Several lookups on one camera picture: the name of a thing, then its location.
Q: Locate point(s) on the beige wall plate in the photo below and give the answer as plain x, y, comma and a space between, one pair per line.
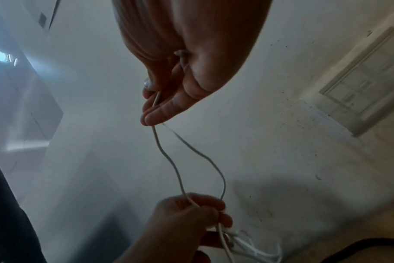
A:
362, 87

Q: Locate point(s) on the person's left hand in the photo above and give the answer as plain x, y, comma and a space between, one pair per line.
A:
177, 223

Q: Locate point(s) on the person's right hand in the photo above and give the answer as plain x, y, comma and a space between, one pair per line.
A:
197, 38

